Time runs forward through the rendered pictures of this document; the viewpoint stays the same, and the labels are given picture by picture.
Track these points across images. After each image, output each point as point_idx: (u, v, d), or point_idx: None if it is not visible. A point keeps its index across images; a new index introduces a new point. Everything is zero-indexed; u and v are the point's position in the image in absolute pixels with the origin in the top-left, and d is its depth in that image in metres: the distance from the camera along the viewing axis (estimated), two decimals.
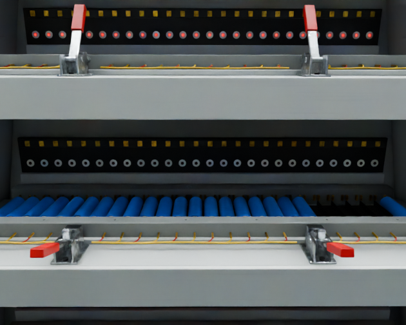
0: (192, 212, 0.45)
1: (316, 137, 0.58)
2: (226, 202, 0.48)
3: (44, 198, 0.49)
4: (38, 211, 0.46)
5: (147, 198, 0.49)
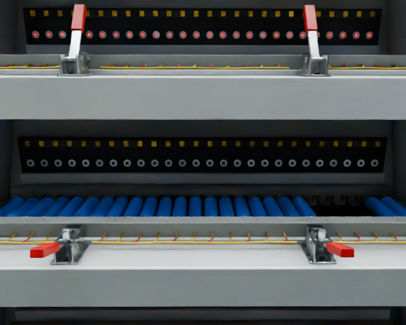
0: (192, 212, 0.45)
1: (316, 137, 0.58)
2: (226, 202, 0.48)
3: (44, 198, 0.49)
4: (38, 211, 0.46)
5: (147, 198, 0.49)
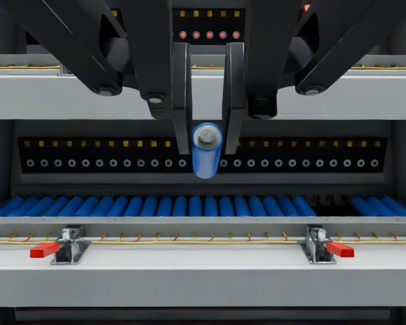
0: (192, 212, 0.45)
1: (316, 137, 0.58)
2: (226, 202, 0.48)
3: (44, 198, 0.49)
4: (38, 211, 0.46)
5: (147, 198, 0.49)
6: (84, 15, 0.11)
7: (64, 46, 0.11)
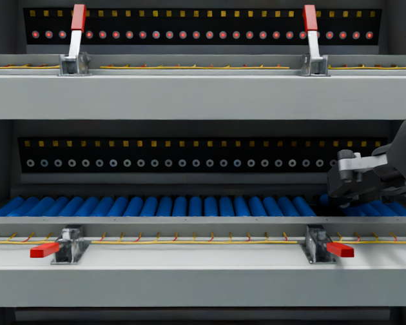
0: (192, 212, 0.45)
1: (316, 137, 0.58)
2: (226, 202, 0.48)
3: (44, 198, 0.49)
4: (38, 211, 0.46)
5: (147, 198, 0.49)
6: None
7: (341, 191, 0.35)
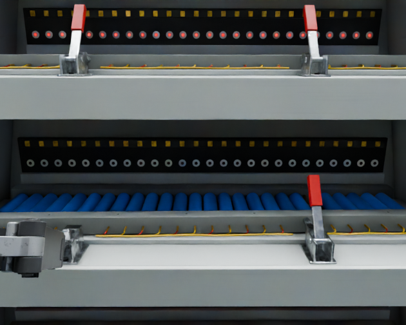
0: (192, 207, 0.46)
1: (316, 137, 0.58)
2: (225, 198, 0.49)
3: (48, 195, 0.50)
4: (43, 207, 0.47)
5: (149, 195, 0.51)
6: None
7: None
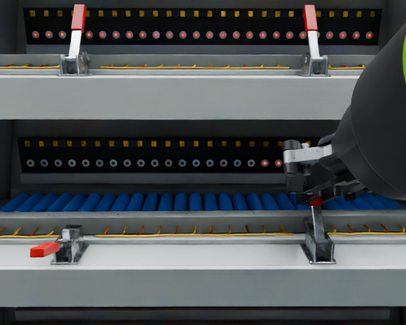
0: (193, 207, 0.46)
1: (316, 137, 0.58)
2: (225, 198, 0.49)
3: (49, 195, 0.51)
4: (44, 206, 0.47)
5: (149, 195, 0.51)
6: None
7: None
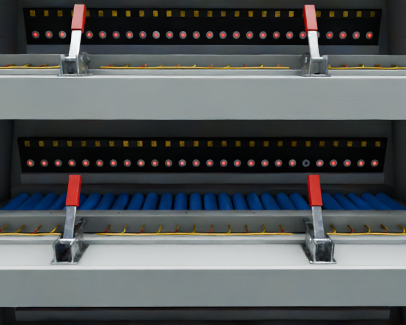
0: (193, 207, 0.46)
1: (316, 137, 0.58)
2: (225, 198, 0.49)
3: (49, 195, 0.51)
4: (44, 206, 0.47)
5: (149, 195, 0.51)
6: None
7: None
